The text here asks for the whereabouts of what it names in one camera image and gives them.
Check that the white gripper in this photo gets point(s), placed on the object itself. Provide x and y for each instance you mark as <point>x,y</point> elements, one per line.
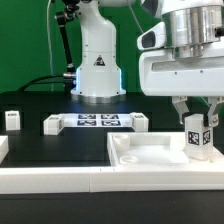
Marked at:
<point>161,75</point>

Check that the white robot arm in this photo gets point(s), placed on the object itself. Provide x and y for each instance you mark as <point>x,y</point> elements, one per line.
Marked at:
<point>182,56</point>

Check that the white fiducial marker base sheet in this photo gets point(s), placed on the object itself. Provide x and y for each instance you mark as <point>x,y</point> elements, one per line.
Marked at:
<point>96,120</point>

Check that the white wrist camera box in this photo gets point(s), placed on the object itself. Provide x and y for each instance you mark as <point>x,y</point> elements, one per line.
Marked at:
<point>154,38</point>

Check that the white front fence rail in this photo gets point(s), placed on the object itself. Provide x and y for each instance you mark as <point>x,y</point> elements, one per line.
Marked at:
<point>108,179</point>

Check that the white fence rail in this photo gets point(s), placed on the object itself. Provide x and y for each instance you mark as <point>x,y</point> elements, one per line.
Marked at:
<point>108,179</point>
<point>4,148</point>

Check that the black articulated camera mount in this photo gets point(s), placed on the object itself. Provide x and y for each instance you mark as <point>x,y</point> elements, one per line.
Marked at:
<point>62,18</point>

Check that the white left fence rail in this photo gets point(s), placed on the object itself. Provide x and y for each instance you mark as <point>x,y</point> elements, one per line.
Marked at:
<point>4,148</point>

